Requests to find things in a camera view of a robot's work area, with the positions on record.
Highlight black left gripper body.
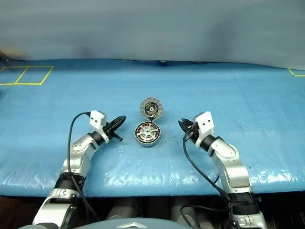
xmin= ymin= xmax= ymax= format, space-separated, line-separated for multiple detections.
xmin=102 ymin=121 xmax=123 ymax=142

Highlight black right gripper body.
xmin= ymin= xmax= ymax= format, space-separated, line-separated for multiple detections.
xmin=184 ymin=121 xmax=200 ymax=142

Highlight round motor housing copper windings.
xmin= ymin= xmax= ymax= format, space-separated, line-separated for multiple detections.
xmin=133 ymin=121 xmax=162 ymax=148

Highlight blue plastic table cover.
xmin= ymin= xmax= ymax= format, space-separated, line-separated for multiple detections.
xmin=0 ymin=57 xmax=305 ymax=198

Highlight grey robot torso with emblem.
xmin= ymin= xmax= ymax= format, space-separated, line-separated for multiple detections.
xmin=88 ymin=216 xmax=189 ymax=229

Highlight yellow tape double square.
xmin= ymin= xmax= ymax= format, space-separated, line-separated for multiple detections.
xmin=0 ymin=65 xmax=55 ymax=86

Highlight yellow tape corner marking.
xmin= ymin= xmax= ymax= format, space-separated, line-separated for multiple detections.
xmin=288 ymin=68 xmax=305 ymax=77

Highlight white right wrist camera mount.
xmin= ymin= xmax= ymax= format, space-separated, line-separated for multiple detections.
xmin=193 ymin=111 xmax=215 ymax=147

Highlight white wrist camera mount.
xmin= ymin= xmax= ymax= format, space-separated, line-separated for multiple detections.
xmin=193 ymin=111 xmax=215 ymax=147
xmin=89 ymin=110 xmax=111 ymax=144

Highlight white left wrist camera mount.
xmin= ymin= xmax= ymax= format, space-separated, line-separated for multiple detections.
xmin=89 ymin=110 xmax=111 ymax=144

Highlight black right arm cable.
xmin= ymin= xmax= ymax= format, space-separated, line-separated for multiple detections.
xmin=179 ymin=132 xmax=237 ymax=229

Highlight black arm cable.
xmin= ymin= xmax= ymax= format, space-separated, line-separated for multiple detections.
xmin=179 ymin=132 xmax=237 ymax=229
xmin=67 ymin=111 xmax=101 ymax=223

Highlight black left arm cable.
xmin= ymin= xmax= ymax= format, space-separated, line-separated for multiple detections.
xmin=67 ymin=111 xmax=101 ymax=223

